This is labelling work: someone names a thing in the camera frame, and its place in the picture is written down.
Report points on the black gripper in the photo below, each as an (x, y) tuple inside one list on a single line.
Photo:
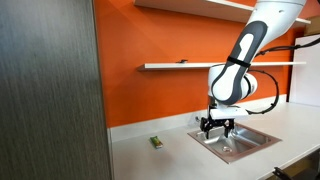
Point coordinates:
[(219, 122)]

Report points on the blue nut chocolate bar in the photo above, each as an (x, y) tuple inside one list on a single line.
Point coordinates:
[(182, 61)]

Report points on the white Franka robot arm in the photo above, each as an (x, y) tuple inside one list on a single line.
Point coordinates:
[(246, 50)]

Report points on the green snack bar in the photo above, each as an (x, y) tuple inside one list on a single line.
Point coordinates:
[(156, 142)]

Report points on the stainless steel sink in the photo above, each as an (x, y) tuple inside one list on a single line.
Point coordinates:
[(246, 143)]

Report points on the white backsplash strip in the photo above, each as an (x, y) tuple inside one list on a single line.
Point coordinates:
[(143, 128)]

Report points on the white side panel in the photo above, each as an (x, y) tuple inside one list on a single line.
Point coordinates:
[(305, 80)]

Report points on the brown cardboard box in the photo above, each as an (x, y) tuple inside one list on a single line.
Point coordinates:
[(313, 30)]

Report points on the dark wood cabinet panel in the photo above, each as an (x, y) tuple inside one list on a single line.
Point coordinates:
[(50, 90)]

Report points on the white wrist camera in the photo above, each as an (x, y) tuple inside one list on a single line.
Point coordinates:
[(230, 112)]

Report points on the thin white wall shelf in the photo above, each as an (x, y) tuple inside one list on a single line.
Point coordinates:
[(166, 66)]

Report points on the thick white wall shelf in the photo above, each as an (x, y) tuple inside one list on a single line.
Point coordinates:
[(200, 8)]

